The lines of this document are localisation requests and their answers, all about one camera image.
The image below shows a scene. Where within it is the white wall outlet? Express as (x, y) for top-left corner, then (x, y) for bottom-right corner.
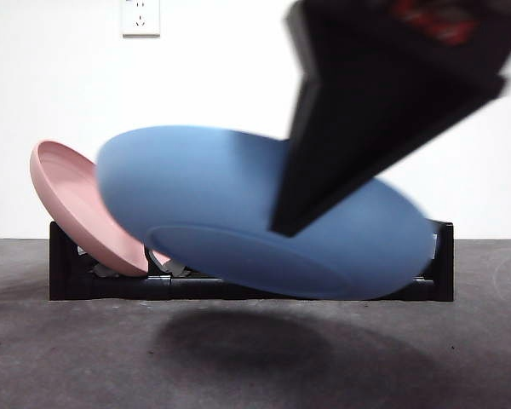
(122, 0), (161, 38)

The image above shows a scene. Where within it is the blue plate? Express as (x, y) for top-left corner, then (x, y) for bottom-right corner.
(95, 124), (435, 302)

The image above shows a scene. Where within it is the pink plate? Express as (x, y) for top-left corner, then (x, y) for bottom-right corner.
(29, 140), (174, 278)

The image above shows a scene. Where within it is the black plate rack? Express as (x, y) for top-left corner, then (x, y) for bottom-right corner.
(49, 219), (456, 302)

